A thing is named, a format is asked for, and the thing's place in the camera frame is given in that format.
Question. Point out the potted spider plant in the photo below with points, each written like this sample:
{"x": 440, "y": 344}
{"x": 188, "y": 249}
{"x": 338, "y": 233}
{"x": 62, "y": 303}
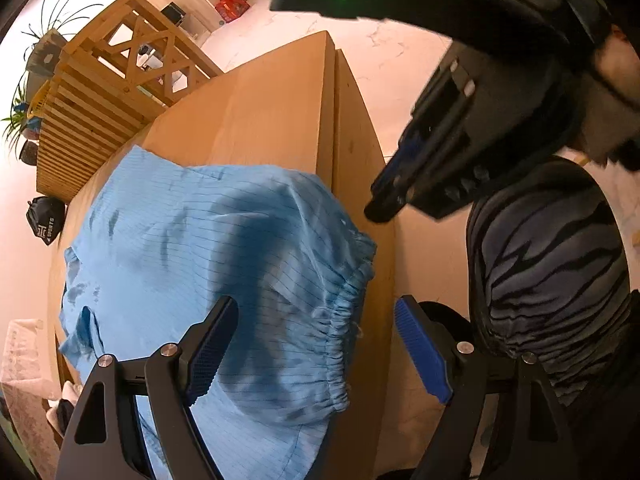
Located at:
{"x": 45, "y": 55}

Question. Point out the yellow basket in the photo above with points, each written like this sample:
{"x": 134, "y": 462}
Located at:
{"x": 40, "y": 102}

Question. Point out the light blue pinstriped zip jacket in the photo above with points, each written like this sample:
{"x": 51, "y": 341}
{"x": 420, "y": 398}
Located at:
{"x": 200, "y": 240}

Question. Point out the wooden slatted bench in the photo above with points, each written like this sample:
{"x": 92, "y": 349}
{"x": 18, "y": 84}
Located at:
{"x": 90, "y": 125}

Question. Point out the red crate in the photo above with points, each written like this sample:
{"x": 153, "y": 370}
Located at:
{"x": 232, "y": 7}

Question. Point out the green leafy plant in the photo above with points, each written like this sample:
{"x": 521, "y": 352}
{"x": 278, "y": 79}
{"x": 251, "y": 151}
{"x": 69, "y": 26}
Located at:
{"x": 15, "y": 120}

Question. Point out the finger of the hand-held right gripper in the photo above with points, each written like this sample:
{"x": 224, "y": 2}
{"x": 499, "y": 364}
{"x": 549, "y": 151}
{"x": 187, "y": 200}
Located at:
{"x": 407, "y": 147}
{"x": 450, "y": 195}

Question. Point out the dark round pot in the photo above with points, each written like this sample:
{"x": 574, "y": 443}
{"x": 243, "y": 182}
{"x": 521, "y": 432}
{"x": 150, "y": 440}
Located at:
{"x": 29, "y": 154}

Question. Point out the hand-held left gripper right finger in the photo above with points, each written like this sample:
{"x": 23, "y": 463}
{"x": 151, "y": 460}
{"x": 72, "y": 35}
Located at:
{"x": 420, "y": 350}

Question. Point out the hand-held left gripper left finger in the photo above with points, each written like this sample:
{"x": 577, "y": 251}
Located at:
{"x": 210, "y": 355}

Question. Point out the white lace cloth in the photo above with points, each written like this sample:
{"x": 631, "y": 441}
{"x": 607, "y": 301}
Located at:
{"x": 25, "y": 360}

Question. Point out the small black box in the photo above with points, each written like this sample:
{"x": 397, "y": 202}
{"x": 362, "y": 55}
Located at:
{"x": 174, "y": 12}

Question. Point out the pile of dark clothes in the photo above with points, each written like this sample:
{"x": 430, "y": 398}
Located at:
{"x": 65, "y": 415}

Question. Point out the person's right forearm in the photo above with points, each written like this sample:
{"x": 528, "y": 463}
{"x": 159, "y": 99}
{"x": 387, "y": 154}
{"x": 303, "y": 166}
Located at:
{"x": 625, "y": 155}

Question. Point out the pale folded garment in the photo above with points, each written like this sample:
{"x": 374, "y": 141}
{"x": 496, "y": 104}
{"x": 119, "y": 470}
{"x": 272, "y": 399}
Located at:
{"x": 72, "y": 391}

